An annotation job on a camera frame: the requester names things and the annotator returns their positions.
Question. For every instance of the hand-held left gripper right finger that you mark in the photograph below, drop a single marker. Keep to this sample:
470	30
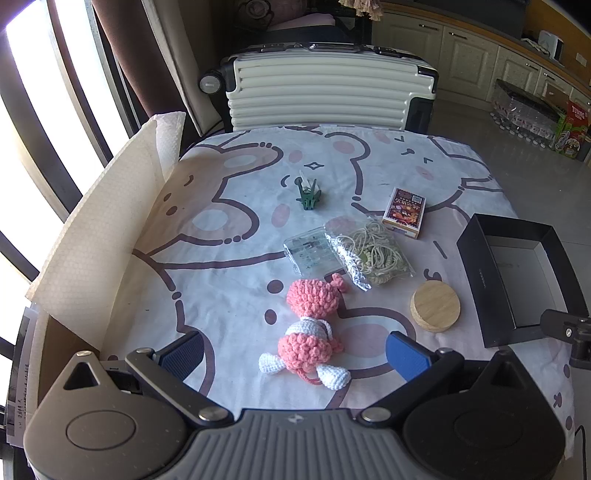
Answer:
406	357

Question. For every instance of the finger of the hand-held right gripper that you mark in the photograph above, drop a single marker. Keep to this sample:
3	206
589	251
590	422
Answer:
565	325

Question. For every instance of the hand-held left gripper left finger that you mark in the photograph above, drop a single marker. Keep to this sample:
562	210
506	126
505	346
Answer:
184	355

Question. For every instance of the black cardboard box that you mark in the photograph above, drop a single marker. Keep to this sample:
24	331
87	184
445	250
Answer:
475	263

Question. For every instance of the pink crochet doll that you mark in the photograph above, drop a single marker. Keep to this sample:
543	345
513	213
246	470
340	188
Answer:
304	300

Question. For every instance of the clear plastic case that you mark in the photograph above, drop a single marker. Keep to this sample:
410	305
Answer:
309	251

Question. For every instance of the red card box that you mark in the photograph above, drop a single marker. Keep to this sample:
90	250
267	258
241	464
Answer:
404	210

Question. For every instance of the green plastic clip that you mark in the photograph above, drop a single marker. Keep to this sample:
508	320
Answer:
307	196

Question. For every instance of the bear print tablecloth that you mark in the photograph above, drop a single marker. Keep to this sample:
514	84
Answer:
231	286

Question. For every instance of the white foam sheet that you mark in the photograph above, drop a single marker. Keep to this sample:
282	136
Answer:
101	221

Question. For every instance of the red and green carton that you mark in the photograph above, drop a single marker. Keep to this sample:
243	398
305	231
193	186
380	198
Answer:
577	129

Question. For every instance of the pack of water bottles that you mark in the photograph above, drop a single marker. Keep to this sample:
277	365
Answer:
526	115

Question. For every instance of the brown cardboard box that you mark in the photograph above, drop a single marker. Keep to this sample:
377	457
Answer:
557	97

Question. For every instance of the white ribbed suitcase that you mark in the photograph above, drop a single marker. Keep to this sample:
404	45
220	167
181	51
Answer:
323	92

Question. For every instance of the small white appliance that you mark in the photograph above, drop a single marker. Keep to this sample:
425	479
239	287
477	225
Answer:
551	44

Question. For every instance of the cream kitchen cabinets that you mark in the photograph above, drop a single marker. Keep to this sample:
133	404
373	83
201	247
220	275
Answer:
466	50

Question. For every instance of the brown curtain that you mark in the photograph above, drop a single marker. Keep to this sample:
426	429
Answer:
138	55

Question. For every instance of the cream macrame hanging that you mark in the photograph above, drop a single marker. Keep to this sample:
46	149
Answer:
362	9

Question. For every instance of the pink cushion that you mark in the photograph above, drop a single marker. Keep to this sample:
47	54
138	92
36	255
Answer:
300	21

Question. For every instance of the dark window frame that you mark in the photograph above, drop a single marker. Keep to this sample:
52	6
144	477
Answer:
41	152

